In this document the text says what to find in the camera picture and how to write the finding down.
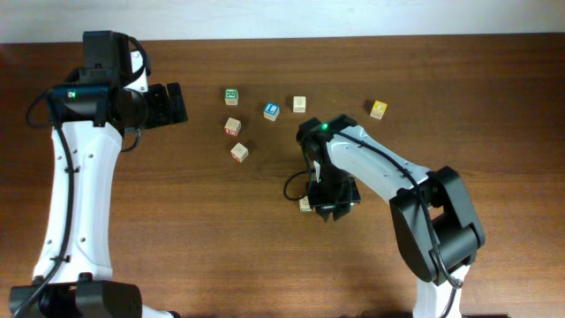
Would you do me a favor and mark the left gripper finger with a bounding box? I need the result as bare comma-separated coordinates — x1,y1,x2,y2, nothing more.
172,82,188,124
165,83,176,125

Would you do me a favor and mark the green edged wooden block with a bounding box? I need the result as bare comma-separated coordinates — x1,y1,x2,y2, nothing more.
299,197,313,212

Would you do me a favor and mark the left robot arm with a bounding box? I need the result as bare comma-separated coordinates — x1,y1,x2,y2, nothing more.
9,31,187,317

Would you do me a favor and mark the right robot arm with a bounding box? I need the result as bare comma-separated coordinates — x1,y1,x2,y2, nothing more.
296,115,486,317

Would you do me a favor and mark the red letter wooden block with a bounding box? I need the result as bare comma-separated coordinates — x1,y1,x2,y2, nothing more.
224,117,242,136

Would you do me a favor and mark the green R wooden block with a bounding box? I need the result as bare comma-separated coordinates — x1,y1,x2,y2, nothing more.
224,88,239,106

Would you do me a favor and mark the red edged wooden block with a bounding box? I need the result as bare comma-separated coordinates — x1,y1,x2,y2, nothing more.
230,143,249,163

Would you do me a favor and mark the blue L wooden block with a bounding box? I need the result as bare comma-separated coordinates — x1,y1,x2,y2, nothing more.
263,102,280,121

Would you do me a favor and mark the plain number wooden block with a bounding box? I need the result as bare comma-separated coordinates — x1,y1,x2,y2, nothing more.
292,96,306,113

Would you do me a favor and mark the yellow O wooden block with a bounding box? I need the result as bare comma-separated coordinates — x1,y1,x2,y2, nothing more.
370,101,388,120

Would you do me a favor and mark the left black cable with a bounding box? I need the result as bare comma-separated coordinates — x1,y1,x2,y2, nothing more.
11,37,154,318

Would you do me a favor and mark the black cable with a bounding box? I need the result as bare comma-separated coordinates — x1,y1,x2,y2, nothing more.
11,37,154,318
282,130,464,318

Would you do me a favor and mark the right black cable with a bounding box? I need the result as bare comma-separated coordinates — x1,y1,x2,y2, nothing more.
282,130,464,318

